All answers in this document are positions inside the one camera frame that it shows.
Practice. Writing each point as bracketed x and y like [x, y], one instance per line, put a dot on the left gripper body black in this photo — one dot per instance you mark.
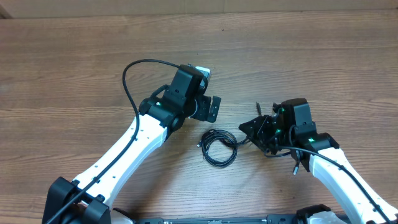
[201, 112]

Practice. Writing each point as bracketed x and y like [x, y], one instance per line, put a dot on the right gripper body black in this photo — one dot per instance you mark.
[272, 136]

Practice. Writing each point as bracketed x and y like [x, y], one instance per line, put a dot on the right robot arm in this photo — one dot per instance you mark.
[291, 127]

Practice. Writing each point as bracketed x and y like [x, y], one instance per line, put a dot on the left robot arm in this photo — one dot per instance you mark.
[89, 197]

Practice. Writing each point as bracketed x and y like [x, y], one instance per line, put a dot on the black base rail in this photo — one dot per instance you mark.
[269, 219]

